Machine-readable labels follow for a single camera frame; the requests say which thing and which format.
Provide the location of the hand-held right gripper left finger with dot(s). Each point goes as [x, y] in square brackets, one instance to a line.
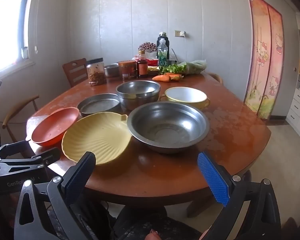
[78, 177]

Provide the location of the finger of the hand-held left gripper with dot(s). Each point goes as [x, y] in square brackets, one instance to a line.
[46, 156]
[12, 149]

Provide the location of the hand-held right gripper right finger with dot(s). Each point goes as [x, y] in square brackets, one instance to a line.
[213, 180]

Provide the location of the yellow leaf-shaped plate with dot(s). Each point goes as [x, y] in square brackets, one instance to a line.
[97, 137]

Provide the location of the large steel basin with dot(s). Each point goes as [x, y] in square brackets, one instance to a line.
[167, 127]

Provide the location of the round steel pan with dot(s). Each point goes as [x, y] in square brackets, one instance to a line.
[97, 105]

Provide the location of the deep steel bowl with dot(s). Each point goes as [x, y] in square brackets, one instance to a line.
[137, 90]

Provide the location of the wooden armchair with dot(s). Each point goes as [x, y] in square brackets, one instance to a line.
[216, 76]
[20, 107]

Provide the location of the wooden slatted chair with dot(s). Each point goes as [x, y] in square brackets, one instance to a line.
[75, 71]

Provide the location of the clear jar with black lid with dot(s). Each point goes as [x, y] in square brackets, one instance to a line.
[96, 73]

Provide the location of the small bottle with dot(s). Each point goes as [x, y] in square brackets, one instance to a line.
[25, 53]

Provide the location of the small steel pot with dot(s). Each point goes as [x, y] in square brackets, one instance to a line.
[111, 71]

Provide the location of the leafy greens in plastic bag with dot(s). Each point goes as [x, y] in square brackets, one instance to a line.
[190, 67]

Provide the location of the red sauce jar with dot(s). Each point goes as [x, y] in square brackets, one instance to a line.
[127, 71]

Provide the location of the white shelf cabinet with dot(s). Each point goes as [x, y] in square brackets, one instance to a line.
[298, 100]

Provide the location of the window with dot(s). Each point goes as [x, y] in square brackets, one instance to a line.
[7, 30]

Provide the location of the small metal cup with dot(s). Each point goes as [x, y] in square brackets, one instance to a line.
[173, 62]

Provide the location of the yellow food package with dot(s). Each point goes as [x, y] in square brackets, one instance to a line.
[153, 69]

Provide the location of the dark sauce bottle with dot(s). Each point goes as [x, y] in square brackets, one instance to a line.
[141, 67]

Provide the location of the red container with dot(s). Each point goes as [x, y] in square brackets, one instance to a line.
[153, 62]

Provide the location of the clear plastic bottle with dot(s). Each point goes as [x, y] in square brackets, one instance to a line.
[162, 55]

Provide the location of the pink cartoon door curtain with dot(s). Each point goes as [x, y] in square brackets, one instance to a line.
[265, 55]

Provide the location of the black thermos flask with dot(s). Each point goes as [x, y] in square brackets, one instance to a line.
[162, 37]

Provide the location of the white wall socket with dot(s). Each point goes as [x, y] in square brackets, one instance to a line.
[178, 33]

